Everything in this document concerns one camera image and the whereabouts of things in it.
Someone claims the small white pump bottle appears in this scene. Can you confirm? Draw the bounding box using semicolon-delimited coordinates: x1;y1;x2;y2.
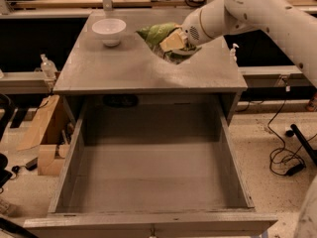
230;43;239;61

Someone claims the black power adapter cable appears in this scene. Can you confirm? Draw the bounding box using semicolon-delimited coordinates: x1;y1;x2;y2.
266;77;317;178

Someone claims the black chair edge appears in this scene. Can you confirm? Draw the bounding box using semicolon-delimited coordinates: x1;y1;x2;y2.
0;94;15;189

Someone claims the open grey top drawer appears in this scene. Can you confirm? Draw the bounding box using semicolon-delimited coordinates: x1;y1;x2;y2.
24;98;277;238

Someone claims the clear pump bottle left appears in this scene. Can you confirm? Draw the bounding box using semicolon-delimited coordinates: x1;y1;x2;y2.
41;54;57;79

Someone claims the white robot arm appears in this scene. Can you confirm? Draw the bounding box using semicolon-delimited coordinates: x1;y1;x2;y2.
159;0;317;86

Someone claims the brown cardboard box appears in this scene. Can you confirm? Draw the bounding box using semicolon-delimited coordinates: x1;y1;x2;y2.
17;95;74;176

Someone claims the green jalapeno chip bag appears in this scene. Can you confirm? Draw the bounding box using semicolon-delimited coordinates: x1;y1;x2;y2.
137;23;199;64

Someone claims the white bowl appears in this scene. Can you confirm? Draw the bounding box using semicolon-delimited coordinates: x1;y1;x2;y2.
92;18;127;47

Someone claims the grey wooden cabinet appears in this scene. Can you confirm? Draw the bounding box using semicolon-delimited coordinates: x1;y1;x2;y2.
53;8;247;117

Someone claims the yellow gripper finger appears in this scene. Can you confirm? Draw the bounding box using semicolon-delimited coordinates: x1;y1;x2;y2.
159;29;187;53

